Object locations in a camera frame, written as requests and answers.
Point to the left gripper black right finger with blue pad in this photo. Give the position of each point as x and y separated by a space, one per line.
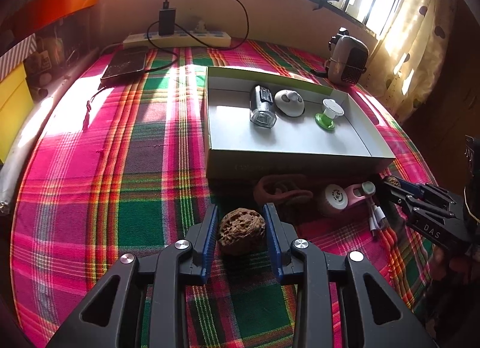
371 313

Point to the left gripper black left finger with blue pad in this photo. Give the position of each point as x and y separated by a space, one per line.
150 288

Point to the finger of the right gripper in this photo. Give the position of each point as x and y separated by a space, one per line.
408 185
405 201

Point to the pink clip with green pad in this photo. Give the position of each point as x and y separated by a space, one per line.
359 193

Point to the white round cap jar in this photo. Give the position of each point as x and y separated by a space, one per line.
333 199

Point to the brown wrinkled walnut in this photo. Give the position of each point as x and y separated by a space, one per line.
241 232

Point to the green white suction holder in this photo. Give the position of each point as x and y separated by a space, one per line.
326 119

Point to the spotted cream curtain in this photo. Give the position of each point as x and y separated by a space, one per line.
407 61

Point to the beige small space heater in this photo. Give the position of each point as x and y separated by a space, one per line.
347 61

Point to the plaid bed cloth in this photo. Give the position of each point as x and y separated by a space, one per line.
134 181

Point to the white round mini fan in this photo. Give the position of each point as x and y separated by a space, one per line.
289 102

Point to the white cardboard box tray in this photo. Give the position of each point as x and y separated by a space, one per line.
235 148

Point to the black clear cylindrical device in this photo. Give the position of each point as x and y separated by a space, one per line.
262 110

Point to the yellow box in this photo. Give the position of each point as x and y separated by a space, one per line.
16 104

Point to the black flat power bank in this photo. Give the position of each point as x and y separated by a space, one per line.
126 62

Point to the white power strip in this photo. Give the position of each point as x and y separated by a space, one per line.
178 39

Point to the black charger adapter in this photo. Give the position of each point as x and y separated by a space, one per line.
167 20

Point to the orange box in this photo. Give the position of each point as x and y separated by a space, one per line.
37 14

